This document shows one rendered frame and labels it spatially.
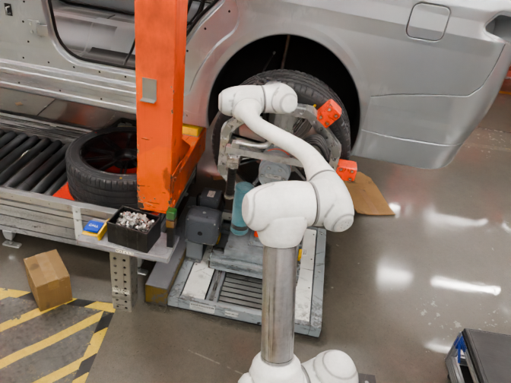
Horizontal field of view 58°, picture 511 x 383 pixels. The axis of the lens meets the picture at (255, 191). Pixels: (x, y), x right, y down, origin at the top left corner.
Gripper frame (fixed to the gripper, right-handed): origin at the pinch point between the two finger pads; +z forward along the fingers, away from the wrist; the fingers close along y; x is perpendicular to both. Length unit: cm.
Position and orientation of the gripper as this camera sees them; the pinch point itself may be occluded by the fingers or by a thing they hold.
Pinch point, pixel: (258, 80)
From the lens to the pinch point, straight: 208.9
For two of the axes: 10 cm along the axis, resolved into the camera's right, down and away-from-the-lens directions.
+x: -3.1, -8.2, -4.7
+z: -2.5, -4.1, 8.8
